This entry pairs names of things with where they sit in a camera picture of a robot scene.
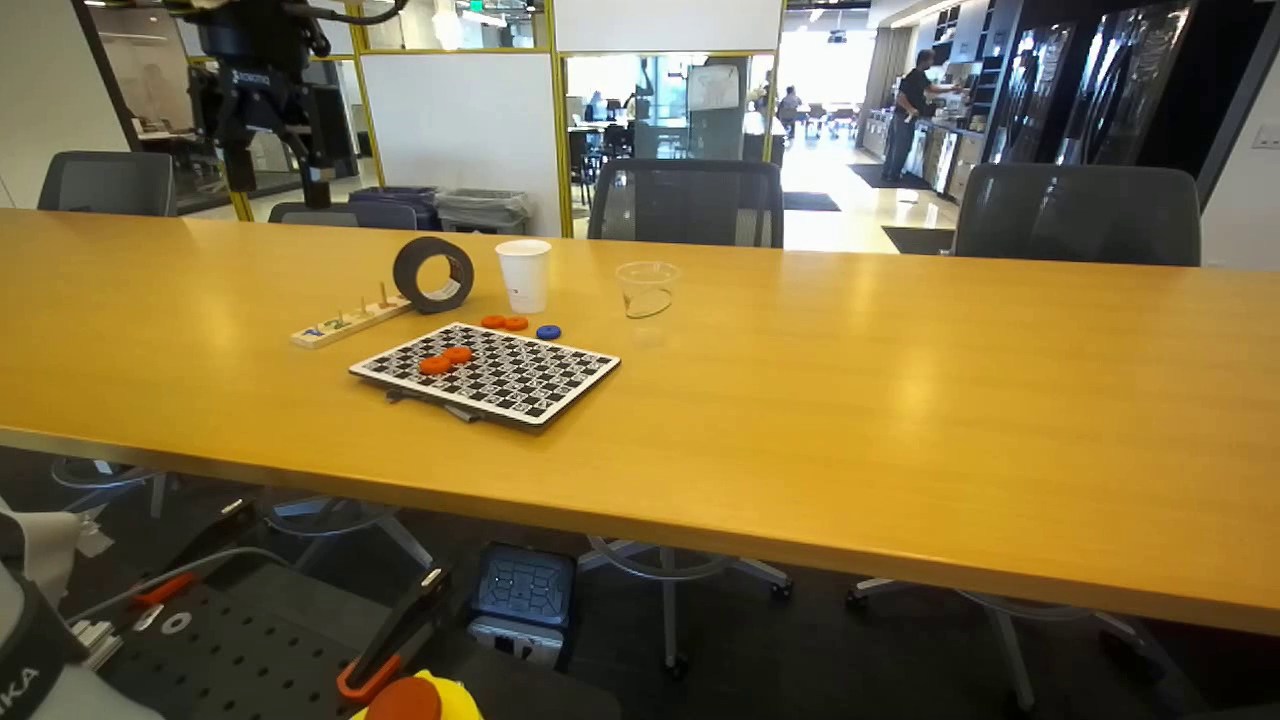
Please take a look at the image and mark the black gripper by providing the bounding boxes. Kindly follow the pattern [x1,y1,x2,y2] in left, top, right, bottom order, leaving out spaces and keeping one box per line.
[197,0,354,211]

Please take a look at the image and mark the white grey robot base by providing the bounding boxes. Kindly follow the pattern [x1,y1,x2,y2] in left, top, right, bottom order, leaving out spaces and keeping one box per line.
[0,501,165,720]

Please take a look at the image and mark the white paper cup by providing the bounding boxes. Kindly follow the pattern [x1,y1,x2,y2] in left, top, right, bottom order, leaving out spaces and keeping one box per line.
[490,238,555,319]

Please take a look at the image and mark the clear plastic cup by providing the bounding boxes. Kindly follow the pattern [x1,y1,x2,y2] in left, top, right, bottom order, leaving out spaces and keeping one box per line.
[611,255,683,326]

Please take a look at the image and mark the wooden number puzzle strip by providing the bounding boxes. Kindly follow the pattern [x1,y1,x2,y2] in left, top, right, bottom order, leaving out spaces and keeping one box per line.
[287,292,417,352]

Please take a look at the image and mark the grey mesh office chair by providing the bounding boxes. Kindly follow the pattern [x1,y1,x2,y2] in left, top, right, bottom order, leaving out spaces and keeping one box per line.
[582,157,795,678]
[845,159,1203,720]
[35,148,178,219]

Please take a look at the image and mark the black tape roll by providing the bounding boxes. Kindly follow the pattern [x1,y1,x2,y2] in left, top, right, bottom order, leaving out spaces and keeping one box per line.
[387,232,478,319]

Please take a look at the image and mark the black white marker board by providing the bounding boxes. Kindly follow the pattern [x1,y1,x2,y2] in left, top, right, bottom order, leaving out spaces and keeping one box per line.
[349,319,623,432]

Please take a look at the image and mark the black orange clamp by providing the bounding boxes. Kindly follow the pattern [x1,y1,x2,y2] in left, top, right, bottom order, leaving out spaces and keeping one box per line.
[332,563,453,713]
[73,497,265,631]

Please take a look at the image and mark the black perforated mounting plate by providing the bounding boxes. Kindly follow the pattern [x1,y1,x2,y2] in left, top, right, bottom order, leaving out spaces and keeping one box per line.
[97,552,453,720]

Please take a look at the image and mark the grey box under table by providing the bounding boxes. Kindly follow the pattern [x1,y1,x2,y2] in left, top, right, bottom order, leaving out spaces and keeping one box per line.
[464,539,580,667]

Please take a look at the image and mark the distant seated person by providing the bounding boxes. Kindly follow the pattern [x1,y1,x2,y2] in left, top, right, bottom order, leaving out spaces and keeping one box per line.
[774,85,807,144]

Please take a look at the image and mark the yellow red emergency stop button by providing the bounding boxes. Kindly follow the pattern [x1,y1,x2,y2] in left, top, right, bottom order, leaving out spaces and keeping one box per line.
[353,667,483,720]

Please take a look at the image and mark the person in dark clothes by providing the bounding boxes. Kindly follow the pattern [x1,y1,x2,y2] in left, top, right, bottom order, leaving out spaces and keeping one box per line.
[880,47,944,193]

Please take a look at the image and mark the kitchen counter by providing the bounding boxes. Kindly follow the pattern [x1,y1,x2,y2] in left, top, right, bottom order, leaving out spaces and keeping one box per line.
[856,112,991,205]

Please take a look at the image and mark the black glass door refrigerator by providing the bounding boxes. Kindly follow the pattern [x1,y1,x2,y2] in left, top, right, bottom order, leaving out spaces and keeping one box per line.
[977,0,1203,174]

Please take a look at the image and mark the yellow framed partition wall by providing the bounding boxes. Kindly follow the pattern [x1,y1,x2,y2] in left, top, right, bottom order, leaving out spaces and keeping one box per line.
[170,0,793,246]

